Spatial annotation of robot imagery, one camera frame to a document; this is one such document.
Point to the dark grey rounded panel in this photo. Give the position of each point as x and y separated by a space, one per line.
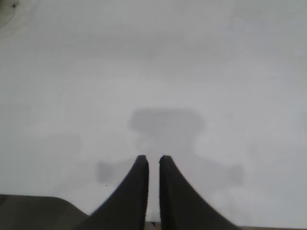
36 212

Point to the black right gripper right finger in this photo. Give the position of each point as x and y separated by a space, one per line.
177 198

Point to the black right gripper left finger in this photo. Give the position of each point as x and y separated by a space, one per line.
127 198

